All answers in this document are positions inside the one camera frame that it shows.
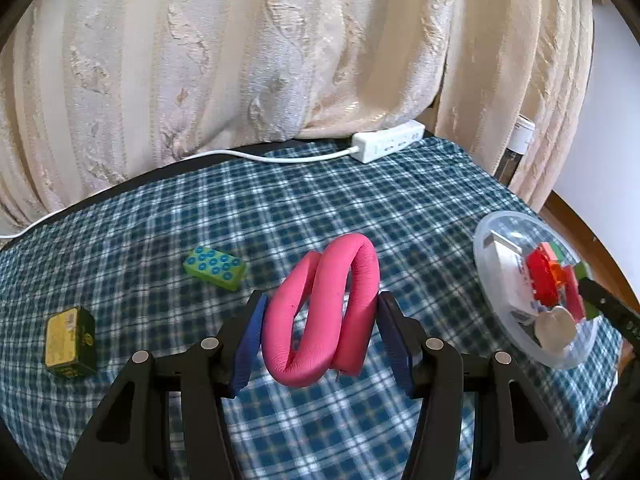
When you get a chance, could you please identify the dark pink foam roller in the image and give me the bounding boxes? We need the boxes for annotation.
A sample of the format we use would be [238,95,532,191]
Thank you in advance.
[563,266,586,323]

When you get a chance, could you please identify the red toy brick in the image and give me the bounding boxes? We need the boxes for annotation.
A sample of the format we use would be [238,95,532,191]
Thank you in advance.
[525,246,559,308]

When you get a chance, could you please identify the light pink foam roller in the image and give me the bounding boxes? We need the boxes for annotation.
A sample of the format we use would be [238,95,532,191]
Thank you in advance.
[262,233,380,388]

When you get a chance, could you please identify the white plastic spoon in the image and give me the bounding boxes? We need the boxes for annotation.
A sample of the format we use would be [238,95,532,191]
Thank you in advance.
[534,306,577,354]

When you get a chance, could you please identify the orange toy brick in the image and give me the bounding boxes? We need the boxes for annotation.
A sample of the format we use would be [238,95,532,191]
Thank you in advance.
[548,260,578,289]

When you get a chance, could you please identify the pink green toy brick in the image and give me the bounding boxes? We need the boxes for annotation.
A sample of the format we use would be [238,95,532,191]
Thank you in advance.
[537,242,565,263]

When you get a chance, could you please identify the clear plastic bowl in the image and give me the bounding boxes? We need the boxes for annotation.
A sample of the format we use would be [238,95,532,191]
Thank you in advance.
[473,210,600,370]

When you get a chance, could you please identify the dark green yellow tin box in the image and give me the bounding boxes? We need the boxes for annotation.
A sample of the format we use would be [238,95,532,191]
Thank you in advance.
[43,306,98,378]

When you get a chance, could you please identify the white medicine box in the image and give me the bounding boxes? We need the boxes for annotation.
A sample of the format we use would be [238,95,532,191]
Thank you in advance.
[482,231,538,325]

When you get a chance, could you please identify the green block blue dots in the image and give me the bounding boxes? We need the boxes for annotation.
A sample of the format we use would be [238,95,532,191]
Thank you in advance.
[182,245,246,292]

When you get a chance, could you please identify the white capped bottle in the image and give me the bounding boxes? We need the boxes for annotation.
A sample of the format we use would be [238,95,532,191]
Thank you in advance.
[494,115,535,186]

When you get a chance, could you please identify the white power strip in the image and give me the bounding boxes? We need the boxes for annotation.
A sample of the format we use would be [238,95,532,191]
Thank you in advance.
[350,120,425,164]

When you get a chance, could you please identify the cream patterned curtain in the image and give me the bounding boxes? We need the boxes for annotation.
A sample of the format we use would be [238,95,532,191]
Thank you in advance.
[1,0,593,233]

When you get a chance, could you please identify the white power cable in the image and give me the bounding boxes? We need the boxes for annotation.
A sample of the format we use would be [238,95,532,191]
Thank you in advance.
[0,145,360,241]

